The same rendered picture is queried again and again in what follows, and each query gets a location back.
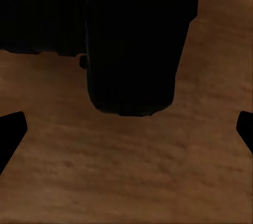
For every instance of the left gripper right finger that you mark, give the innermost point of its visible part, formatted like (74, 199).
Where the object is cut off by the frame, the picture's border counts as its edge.
(245, 128)

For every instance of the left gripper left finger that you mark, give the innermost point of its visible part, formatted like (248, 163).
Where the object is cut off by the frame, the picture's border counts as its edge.
(12, 129)

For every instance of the digital camera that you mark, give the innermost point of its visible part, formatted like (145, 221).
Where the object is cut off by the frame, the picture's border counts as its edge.
(132, 47)

